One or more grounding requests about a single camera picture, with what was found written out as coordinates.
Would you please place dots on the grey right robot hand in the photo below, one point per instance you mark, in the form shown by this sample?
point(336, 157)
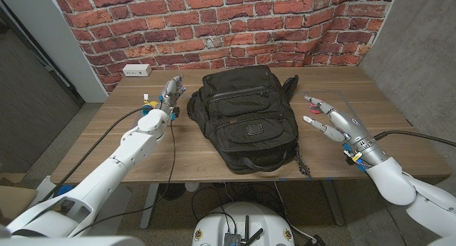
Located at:
point(352, 132)

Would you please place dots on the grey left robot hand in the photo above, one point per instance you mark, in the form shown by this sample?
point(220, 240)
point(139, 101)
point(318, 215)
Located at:
point(171, 92)

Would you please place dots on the black backpack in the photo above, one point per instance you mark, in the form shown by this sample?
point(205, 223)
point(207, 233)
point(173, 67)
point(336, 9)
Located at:
point(246, 121)

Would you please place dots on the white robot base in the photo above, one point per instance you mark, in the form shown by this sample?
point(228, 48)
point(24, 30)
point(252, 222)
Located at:
point(213, 224)

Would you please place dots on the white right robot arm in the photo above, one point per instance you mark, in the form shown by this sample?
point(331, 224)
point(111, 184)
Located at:
point(395, 185)

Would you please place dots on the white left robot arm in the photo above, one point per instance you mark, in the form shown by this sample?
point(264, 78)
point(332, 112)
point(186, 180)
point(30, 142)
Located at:
point(132, 149)

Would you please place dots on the white power strip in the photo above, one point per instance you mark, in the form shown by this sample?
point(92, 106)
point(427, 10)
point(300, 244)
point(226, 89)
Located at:
point(136, 70)

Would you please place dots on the grey table leg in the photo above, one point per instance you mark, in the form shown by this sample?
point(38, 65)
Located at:
point(335, 206)

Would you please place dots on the brick print backdrop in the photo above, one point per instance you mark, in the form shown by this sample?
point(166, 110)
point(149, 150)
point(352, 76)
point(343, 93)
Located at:
point(213, 25)

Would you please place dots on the white table leg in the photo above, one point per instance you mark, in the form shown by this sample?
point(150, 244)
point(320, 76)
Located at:
point(149, 206)

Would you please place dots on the blue box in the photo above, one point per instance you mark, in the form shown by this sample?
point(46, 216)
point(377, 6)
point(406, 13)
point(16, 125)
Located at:
point(64, 189)

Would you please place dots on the cardboard box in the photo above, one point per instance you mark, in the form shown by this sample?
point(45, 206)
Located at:
point(14, 199)

